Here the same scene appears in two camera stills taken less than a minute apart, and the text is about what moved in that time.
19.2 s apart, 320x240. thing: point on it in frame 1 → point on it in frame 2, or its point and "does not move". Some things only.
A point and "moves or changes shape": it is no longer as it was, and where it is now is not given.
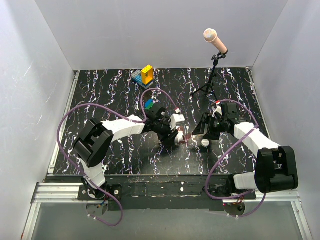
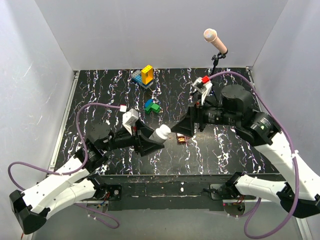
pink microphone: (210, 36) does not move
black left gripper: (168, 139) → (143, 147)
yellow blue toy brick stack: (144, 78) does not move
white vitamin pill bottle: (179, 137) moves or changes shape
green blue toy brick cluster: (149, 104) does not move
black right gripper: (210, 134) → (185, 125)
